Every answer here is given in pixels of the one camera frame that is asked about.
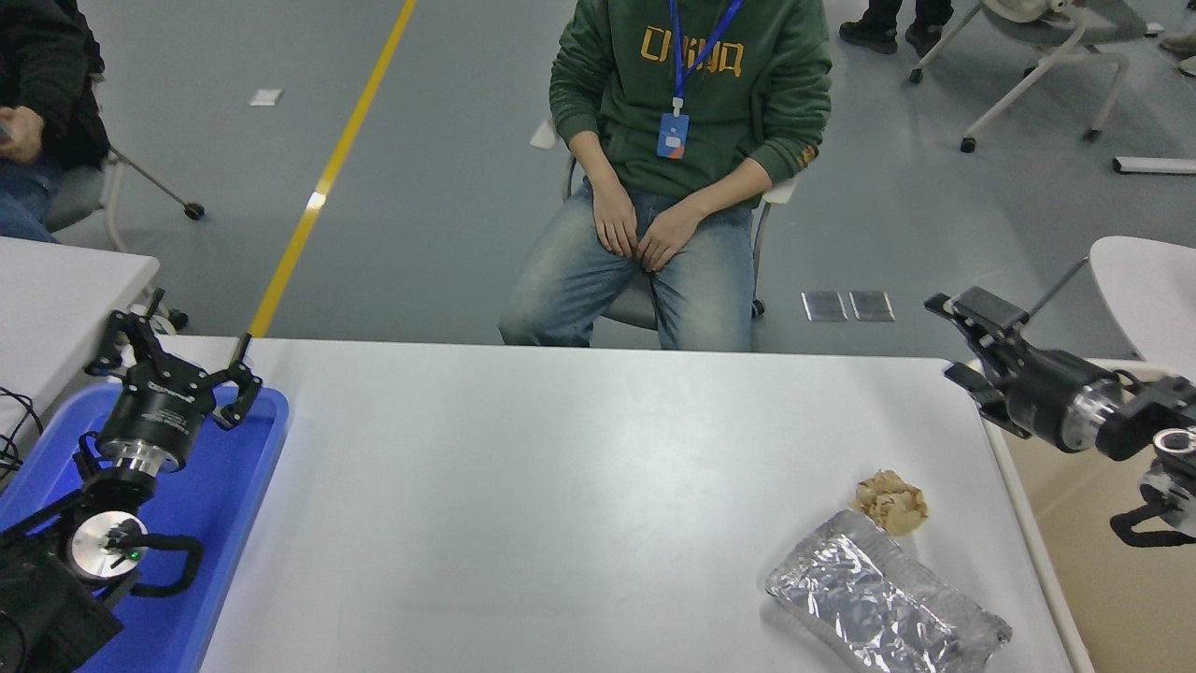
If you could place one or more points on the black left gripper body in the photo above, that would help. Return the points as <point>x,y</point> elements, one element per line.
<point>154,416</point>

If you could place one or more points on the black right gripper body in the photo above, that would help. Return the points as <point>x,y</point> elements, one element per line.
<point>1046,397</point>

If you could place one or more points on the tan paper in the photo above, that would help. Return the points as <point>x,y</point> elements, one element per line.
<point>889,505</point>

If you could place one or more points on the silver foil tray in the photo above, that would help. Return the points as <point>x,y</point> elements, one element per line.
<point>869,589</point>

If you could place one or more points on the person's hand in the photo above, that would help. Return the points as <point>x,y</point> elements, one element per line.
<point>21,135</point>

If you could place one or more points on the person's left hand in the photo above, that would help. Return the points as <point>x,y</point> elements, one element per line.
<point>672,241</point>

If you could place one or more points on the person's right hand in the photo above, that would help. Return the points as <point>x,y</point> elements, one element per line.
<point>618,218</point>

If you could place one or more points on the white caster foot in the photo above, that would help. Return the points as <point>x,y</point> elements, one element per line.
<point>171,321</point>

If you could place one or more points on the white side table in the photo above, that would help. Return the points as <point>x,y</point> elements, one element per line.
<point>56,297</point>

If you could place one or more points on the silver floor plate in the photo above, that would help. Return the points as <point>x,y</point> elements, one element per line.
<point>824,307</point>
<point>872,307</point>

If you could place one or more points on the blue plastic tray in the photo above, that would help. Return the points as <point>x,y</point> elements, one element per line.
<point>220,523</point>

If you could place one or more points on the white round table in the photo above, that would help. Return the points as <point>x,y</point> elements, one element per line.
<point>1145,290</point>

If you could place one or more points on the grey wheeled chair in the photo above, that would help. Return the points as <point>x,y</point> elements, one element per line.
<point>79,192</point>

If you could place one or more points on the large pale bin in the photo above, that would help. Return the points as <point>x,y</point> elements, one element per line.
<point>1093,561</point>

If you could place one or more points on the white flat bar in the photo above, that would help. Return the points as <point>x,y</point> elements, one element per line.
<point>1159,165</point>

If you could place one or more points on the white paper slip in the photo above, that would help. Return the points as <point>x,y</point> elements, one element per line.
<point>266,97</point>

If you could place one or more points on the blue id badge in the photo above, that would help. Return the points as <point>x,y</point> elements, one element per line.
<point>673,136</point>

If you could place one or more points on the white office chair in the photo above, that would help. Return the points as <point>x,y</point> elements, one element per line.
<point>547,136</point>

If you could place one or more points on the white wheeled chair frame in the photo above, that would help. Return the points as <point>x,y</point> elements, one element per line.
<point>1046,61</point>

